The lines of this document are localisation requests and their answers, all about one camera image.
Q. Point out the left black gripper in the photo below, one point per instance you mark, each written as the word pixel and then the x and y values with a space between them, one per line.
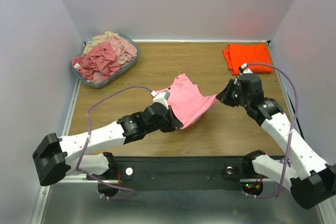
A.
pixel 174 124

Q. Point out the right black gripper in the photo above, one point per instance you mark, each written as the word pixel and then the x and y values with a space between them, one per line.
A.
pixel 228 94

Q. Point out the light pink t shirt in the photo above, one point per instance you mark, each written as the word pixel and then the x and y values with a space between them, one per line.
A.
pixel 186 101

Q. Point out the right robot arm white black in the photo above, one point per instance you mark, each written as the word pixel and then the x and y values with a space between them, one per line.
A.
pixel 310 179

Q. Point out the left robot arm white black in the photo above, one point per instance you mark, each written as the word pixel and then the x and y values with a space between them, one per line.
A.
pixel 59 156

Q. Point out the folded orange t shirt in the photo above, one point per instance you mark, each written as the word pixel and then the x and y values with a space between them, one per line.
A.
pixel 239 54

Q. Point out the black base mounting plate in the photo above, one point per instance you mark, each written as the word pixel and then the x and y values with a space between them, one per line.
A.
pixel 183 173

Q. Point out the grey laundry basket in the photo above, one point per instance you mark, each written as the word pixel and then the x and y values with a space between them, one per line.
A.
pixel 96 84

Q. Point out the pale pink crumpled shirt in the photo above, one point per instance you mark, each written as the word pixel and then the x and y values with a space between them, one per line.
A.
pixel 124 50

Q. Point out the dark pink crumpled shirt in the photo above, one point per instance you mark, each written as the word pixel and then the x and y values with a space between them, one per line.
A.
pixel 100 62

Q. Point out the beige crumpled shirt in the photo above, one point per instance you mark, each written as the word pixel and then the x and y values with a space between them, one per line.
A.
pixel 99 39

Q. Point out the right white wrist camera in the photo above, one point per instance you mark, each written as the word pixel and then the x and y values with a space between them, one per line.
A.
pixel 243 69

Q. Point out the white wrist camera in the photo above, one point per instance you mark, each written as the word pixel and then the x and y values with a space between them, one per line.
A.
pixel 243 69
pixel 161 97

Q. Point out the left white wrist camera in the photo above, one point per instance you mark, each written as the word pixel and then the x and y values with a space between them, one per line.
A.
pixel 161 97

